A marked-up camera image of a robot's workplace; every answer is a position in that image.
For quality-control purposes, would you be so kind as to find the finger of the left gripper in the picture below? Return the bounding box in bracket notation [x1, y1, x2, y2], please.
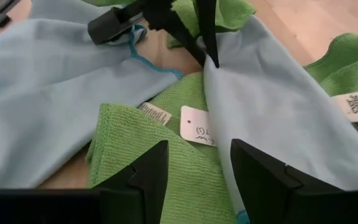
[194, 0, 220, 68]
[143, 0, 206, 67]

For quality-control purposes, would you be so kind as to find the white paper hang tag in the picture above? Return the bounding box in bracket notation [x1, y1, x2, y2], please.
[331, 91, 358, 123]
[180, 105, 218, 147]

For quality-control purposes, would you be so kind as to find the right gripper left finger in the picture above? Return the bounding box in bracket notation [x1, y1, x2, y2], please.
[0, 140, 170, 224]

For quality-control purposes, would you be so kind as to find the light blue microfiber towel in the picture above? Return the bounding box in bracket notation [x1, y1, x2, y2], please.
[202, 15, 358, 224]
[0, 0, 185, 190]

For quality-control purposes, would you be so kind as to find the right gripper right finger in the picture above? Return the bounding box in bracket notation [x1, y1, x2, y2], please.
[231, 139, 358, 224]

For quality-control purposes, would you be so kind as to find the green microfiber towel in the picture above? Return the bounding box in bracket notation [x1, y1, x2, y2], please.
[303, 32, 358, 119]
[85, 72, 239, 224]
[82, 0, 256, 49]

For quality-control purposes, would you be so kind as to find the white printed care label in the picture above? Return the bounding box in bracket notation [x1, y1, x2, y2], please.
[137, 101, 173, 126]

